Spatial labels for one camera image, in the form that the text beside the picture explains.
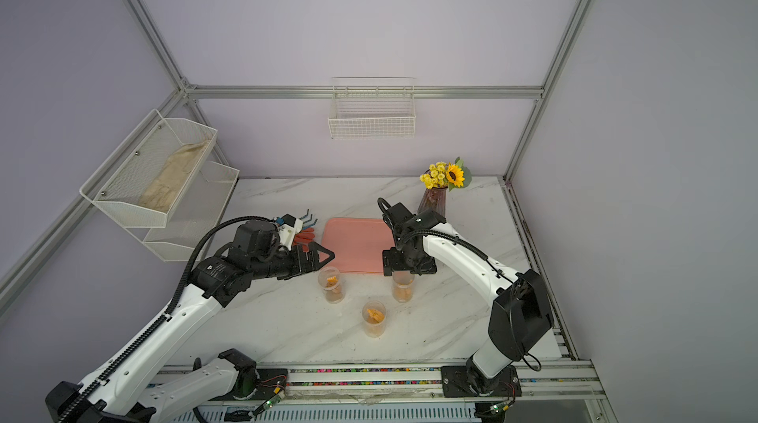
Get clear jar with pretzels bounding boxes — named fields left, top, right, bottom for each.
left=318, top=266, right=345, bottom=304

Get lower white mesh shelf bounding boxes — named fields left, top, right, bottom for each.
left=142, top=161, right=239, bottom=262

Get yellow sunflower bouquet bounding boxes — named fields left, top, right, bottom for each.
left=420, top=157, right=473, bottom=190

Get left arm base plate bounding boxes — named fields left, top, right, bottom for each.
left=212, top=368, right=288, bottom=401

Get clear jar with cookies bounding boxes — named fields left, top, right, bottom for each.
left=392, top=271, right=414, bottom=303

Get clear jar front cookies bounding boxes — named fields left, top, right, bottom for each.
left=361, top=301, right=387, bottom=338

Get upper white mesh shelf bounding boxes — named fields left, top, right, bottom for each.
left=79, top=109, right=217, bottom=229

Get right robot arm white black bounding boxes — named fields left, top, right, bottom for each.
left=377, top=197, right=555, bottom=397

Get white wire wall basket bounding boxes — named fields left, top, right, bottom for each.
left=328, top=77, right=417, bottom=140

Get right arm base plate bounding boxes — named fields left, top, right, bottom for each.
left=440, top=363, right=522, bottom=397

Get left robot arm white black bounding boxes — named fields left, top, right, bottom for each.
left=45, top=215, right=335, bottom=422

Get dark glass flower vase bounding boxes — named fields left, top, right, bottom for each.
left=417, top=187, right=447, bottom=217

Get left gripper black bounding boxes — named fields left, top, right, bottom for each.
left=251, top=241, right=335, bottom=283

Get aluminium mounting rail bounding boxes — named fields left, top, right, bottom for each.
left=115, top=359, right=608, bottom=409

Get beige cloth in shelf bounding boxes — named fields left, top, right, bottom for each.
left=138, top=141, right=208, bottom=213

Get pink plastic tray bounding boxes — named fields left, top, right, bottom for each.
left=321, top=218, right=395, bottom=275

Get blue yellow garden rake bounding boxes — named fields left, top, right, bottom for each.
left=299, top=209, right=318, bottom=231

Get white mesh shelf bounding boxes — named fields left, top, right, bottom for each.
left=142, top=161, right=239, bottom=262
left=79, top=109, right=217, bottom=229

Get red rubber glove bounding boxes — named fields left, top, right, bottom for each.
left=293, top=228, right=315, bottom=251

